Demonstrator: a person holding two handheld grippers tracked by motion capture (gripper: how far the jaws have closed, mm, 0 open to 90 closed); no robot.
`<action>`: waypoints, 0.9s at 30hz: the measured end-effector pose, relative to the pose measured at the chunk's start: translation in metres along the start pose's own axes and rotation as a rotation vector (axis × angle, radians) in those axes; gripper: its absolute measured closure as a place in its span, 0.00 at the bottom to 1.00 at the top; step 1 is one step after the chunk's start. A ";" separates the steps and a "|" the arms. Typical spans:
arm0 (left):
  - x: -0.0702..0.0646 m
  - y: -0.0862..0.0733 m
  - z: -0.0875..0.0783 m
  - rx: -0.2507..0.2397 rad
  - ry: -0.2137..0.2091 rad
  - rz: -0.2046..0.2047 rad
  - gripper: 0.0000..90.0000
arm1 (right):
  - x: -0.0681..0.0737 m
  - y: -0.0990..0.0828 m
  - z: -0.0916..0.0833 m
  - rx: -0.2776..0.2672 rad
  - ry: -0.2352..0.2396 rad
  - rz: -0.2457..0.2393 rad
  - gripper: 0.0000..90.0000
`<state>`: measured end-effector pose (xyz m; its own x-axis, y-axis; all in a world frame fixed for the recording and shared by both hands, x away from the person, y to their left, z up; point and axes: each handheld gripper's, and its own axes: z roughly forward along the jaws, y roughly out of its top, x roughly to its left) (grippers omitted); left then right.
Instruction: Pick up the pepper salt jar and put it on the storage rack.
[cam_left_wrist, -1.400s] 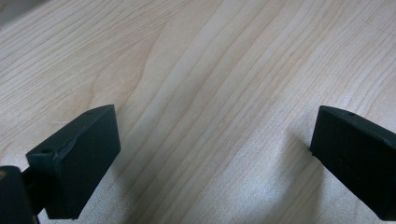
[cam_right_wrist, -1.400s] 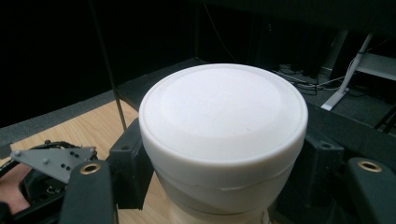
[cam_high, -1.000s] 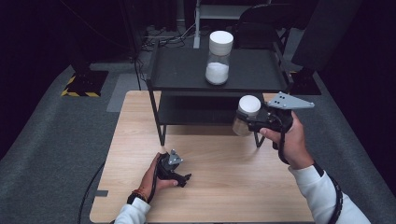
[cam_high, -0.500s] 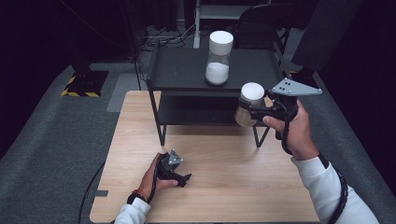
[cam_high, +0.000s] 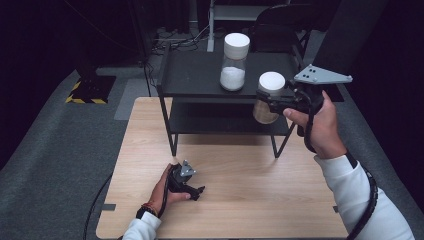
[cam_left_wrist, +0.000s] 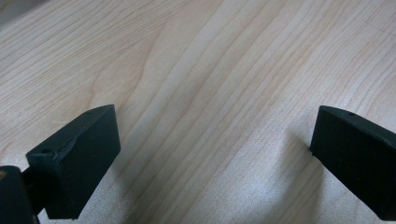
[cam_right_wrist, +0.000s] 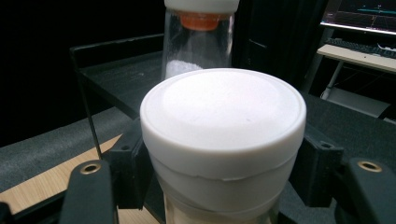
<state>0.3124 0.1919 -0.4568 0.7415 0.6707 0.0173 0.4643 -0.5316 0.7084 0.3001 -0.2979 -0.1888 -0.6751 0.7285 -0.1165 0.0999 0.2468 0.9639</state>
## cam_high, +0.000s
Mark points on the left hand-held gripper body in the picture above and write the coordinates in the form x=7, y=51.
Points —
x=180, y=180

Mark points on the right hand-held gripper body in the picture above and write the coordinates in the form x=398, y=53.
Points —
x=308, y=96

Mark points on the jar with beige powder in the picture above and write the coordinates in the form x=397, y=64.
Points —
x=266, y=100

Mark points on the jar with white powder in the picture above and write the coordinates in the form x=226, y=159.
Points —
x=234, y=63

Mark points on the black two-tier metal shelf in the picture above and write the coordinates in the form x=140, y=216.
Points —
x=206, y=90

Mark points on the person's left hand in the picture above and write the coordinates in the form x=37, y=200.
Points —
x=160, y=195

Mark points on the person's right hand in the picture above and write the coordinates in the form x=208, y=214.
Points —
x=325, y=130

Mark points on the black chair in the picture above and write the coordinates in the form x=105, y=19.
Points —
x=280, y=26

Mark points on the dark grey panel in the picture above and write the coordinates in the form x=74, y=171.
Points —
x=348, y=33

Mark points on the grey tape strip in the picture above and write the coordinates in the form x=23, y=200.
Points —
x=335, y=209

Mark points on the yellow-black striped stand base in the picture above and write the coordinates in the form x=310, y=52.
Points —
x=89, y=91

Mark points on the white desk frame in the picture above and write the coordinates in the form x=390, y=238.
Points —
x=220, y=13

